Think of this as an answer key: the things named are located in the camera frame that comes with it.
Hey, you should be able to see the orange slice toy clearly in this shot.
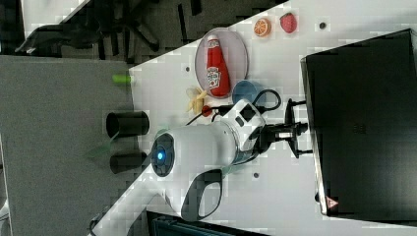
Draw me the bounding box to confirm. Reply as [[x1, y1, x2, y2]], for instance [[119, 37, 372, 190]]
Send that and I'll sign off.
[[254, 18, 271, 37]]

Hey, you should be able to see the black oven door handle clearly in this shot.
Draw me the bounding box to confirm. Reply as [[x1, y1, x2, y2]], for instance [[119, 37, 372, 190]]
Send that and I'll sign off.
[[284, 99, 313, 158]]

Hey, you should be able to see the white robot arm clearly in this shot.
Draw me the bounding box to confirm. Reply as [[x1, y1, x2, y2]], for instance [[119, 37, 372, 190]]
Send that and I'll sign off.
[[88, 99, 308, 236]]

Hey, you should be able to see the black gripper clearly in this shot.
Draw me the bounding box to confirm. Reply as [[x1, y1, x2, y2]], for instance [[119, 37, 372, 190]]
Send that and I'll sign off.
[[252, 122, 309, 154]]

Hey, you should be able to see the small black cylinder cup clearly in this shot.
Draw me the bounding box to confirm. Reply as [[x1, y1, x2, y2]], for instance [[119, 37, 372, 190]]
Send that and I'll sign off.
[[109, 151, 148, 174]]

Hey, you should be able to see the red ketchup bottle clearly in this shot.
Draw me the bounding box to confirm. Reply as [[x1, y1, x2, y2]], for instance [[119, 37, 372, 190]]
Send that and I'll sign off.
[[207, 34, 230, 97]]

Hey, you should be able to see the green colander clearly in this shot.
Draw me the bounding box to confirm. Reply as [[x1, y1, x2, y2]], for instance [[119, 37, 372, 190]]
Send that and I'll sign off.
[[154, 129, 169, 140]]

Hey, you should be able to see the green mug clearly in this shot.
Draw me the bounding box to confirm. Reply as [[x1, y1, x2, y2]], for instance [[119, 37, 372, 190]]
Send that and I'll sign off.
[[222, 164, 245, 176]]

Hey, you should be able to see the small red strawberry toy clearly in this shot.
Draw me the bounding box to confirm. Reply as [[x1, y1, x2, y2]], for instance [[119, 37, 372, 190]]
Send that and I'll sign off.
[[202, 105, 212, 117]]

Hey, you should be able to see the blue bowl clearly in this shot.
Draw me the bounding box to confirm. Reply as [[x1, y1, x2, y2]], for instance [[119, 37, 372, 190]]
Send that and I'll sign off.
[[232, 80, 264, 104]]

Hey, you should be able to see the blue metal frame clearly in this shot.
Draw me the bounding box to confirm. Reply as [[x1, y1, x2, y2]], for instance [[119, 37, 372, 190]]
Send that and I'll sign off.
[[147, 211, 267, 236]]

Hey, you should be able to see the black office chair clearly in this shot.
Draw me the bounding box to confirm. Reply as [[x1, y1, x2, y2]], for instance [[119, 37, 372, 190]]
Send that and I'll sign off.
[[14, 0, 205, 62]]

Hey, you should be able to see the grey oval plate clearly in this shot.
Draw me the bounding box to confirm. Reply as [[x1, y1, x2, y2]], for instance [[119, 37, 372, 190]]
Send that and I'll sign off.
[[195, 28, 248, 98]]

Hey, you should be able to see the large black cylinder cup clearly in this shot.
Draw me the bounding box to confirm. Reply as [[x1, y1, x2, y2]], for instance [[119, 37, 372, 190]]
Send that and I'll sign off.
[[105, 111, 149, 138]]

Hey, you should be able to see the large red strawberry toy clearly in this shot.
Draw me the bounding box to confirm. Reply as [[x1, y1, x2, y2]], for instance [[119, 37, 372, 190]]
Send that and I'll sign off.
[[279, 13, 298, 33]]

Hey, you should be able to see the peeled toy banana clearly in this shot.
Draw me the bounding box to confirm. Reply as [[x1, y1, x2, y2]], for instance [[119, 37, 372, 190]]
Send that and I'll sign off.
[[186, 87, 208, 114]]

